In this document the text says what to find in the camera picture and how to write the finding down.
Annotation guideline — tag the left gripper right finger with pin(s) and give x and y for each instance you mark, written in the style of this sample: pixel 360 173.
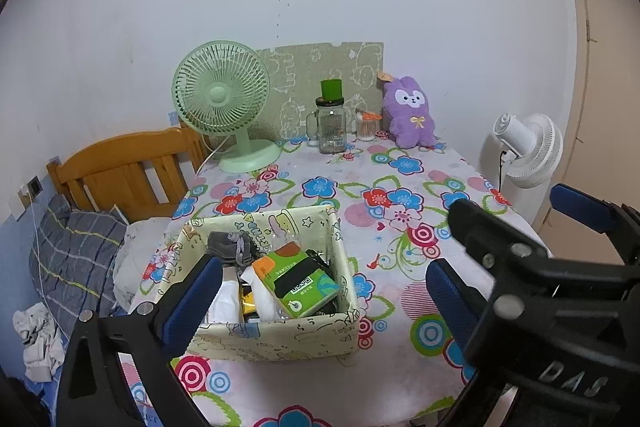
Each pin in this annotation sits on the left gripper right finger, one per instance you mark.
pixel 461 306

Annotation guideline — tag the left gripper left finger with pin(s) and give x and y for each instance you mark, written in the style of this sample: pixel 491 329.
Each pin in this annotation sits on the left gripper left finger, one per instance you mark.
pixel 93 390

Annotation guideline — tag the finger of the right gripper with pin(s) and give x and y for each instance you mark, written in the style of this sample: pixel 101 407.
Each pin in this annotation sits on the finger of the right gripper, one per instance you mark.
pixel 509 256
pixel 619 222

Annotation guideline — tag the green tissue pack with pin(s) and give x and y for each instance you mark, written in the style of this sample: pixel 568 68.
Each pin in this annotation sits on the green tissue pack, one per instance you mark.
pixel 298 281

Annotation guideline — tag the clear striped plastic pack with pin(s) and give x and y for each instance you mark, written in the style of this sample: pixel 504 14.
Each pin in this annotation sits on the clear striped plastic pack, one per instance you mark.
pixel 282 242

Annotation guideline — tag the grey drawstring pouch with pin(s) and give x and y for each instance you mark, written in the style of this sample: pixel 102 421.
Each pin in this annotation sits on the grey drawstring pouch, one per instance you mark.
pixel 233 249

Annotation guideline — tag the yellow cartoon tissue pack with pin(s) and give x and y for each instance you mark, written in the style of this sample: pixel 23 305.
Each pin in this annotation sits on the yellow cartoon tissue pack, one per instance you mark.
pixel 248 305

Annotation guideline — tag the crumpled white cloth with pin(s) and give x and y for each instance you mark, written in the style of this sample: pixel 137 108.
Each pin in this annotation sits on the crumpled white cloth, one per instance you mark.
pixel 42 342

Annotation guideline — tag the beige door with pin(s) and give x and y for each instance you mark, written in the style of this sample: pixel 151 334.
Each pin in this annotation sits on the beige door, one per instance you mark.
pixel 601 141

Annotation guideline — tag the white standing fan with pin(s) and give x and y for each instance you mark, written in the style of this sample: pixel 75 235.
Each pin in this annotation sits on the white standing fan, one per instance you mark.
pixel 531 150

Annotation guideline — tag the floral tablecloth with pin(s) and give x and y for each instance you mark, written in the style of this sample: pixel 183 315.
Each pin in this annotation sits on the floral tablecloth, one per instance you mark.
pixel 392 207

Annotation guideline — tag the grey plaid pillow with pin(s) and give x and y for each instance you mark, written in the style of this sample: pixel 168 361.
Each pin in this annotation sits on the grey plaid pillow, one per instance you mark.
pixel 72 261

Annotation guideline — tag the white blanket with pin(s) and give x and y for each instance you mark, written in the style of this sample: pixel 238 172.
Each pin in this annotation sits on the white blanket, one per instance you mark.
pixel 140 242

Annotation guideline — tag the yellow cartoon storage box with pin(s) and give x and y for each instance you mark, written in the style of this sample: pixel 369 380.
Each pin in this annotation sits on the yellow cartoon storage box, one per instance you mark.
pixel 318 336

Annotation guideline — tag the purple plush bunny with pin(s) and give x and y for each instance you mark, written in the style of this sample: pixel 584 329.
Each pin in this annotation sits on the purple plush bunny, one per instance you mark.
pixel 407 113

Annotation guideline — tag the toothpick jar orange lid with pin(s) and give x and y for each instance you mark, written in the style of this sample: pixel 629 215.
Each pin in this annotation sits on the toothpick jar orange lid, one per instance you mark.
pixel 366 125

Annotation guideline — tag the glass mason jar mug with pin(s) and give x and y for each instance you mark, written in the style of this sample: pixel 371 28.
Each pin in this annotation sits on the glass mason jar mug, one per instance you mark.
pixel 326 124

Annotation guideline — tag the green patterned board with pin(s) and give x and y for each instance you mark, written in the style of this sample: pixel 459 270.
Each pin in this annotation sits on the green patterned board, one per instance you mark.
pixel 296 74

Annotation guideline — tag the green desk fan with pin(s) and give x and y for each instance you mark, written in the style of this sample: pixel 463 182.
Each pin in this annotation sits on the green desk fan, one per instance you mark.
pixel 219 89

